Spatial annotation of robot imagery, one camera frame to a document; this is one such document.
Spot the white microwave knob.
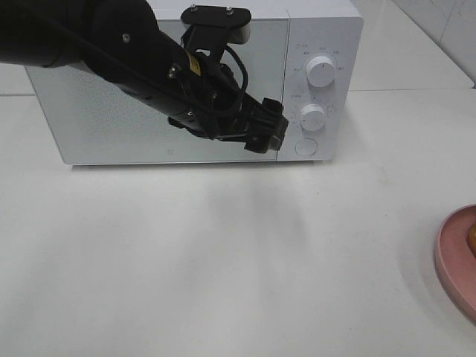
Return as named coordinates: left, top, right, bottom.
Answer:
left=300, top=104, right=327, bottom=132
left=305, top=54, right=335, bottom=88

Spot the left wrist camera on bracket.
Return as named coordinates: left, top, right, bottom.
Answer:
left=181, top=5, right=251, bottom=65

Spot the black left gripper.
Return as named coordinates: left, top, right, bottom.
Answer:
left=159, top=48, right=289, bottom=153

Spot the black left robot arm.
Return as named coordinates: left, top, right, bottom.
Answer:
left=1, top=1, right=288, bottom=153

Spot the black left camera cable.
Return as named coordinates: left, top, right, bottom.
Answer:
left=48, top=14, right=250, bottom=142

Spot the round white door button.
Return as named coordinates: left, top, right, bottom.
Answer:
left=295, top=138, right=318, bottom=157

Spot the white microwave oven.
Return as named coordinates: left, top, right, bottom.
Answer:
left=7, top=0, right=365, bottom=165

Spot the white microwave door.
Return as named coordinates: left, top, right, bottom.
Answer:
left=26, top=19, right=289, bottom=165

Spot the burger with lettuce and tomato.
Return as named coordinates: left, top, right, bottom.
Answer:
left=467, top=223, right=476, bottom=256

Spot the pink round plate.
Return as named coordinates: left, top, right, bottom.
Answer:
left=434, top=205, right=475, bottom=321

